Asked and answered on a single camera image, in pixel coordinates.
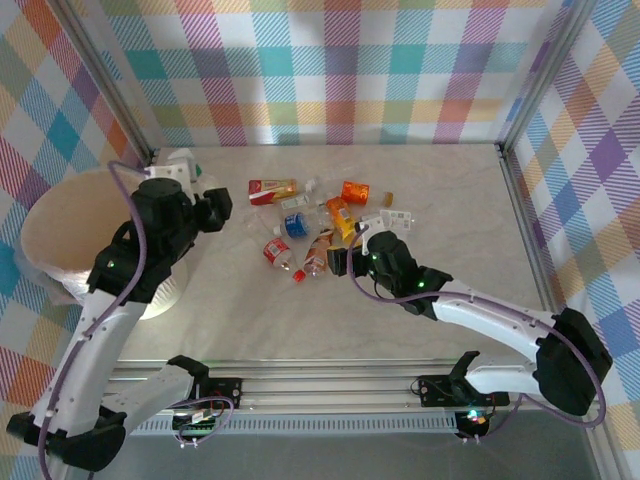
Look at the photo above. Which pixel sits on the aluminium base rail beam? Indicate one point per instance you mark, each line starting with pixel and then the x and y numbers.
pixel 325 387

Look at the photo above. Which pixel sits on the white ribbed bin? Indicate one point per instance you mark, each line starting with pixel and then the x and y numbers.
pixel 65 225

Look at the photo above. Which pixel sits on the aluminium frame post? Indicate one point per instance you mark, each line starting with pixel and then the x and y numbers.
pixel 545 75
pixel 114 85

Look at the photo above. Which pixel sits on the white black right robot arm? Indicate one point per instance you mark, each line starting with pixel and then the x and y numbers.
pixel 490 315

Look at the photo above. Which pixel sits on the red and yellow box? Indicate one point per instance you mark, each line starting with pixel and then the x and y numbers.
pixel 270 192

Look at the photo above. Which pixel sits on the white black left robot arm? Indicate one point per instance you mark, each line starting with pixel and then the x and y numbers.
pixel 95 340

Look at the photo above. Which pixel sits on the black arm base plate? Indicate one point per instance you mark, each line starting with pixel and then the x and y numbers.
pixel 435 392
pixel 227 387

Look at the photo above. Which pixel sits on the white tagged small item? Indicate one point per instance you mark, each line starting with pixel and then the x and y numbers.
pixel 397 219

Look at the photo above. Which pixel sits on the aluminium side rail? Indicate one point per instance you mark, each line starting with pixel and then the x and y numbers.
pixel 528 225

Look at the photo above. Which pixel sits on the clear bottle green print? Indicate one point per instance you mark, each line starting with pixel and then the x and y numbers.
pixel 198 170

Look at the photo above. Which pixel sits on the yellow snack packet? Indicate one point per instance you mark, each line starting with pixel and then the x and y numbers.
pixel 341 215

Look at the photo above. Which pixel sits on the clear bottle red label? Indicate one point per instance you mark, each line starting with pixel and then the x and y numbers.
pixel 276 251

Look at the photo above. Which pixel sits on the orange NFC label bottle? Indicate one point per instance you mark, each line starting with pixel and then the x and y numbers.
pixel 356 192

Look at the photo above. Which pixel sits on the clear bottle blue label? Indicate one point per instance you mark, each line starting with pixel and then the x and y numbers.
pixel 296 224

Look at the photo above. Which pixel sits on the controller circuit board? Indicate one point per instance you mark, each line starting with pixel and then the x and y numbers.
pixel 475 420
pixel 197 425

